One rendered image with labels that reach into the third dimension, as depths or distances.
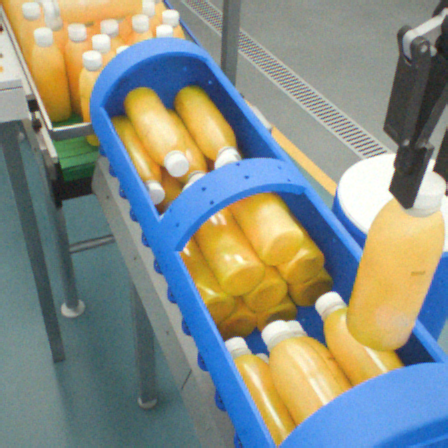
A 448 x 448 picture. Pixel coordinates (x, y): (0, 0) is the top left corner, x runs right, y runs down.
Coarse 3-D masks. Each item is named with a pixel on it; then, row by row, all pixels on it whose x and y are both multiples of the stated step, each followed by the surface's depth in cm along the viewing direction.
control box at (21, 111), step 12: (0, 36) 149; (0, 48) 145; (0, 60) 142; (12, 60) 142; (0, 72) 138; (12, 72) 138; (0, 84) 136; (12, 84) 137; (0, 96) 138; (12, 96) 139; (24, 96) 140; (0, 108) 140; (12, 108) 141; (24, 108) 142; (0, 120) 142; (12, 120) 143
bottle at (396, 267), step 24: (384, 216) 63; (408, 216) 62; (432, 216) 62; (384, 240) 63; (408, 240) 62; (432, 240) 62; (360, 264) 69; (384, 264) 64; (408, 264) 63; (432, 264) 64; (360, 288) 69; (384, 288) 66; (408, 288) 66; (360, 312) 71; (384, 312) 68; (408, 312) 69; (360, 336) 73; (384, 336) 71; (408, 336) 73
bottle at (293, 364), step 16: (288, 336) 87; (272, 352) 85; (288, 352) 83; (304, 352) 83; (272, 368) 84; (288, 368) 82; (304, 368) 81; (320, 368) 81; (288, 384) 81; (304, 384) 80; (320, 384) 79; (336, 384) 81; (288, 400) 81; (304, 400) 79; (320, 400) 78; (304, 416) 78
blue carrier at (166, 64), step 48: (144, 48) 122; (192, 48) 125; (96, 96) 125; (240, 96) 120; (240, 144) 132; (144, 192) 106; (192, 192) 97; (240, 192) 94; (288, 192) 118; (336, 240) 105; (192, 288) 92; (336, 288) 107; (192, 336) 95; (240, 384) 81; (384, 384) 72; (432, 384) 72; (240, 432) 83; (336, 432) 70; (384, 432) 68; (432, 432) 71
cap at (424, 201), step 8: (424, 176) 61; (432, 176) 61; (440, 176) 61; (424, 184) 60; (432, 184) 60; (440, 184) 60; (424, 192) 60; (432, 192) 60; (440, 192) 60; (416, 200) 60; (424, 200) 60; (432, 200) 60; (440, 200) 61; (424, 208) 61; (432, 208) 61
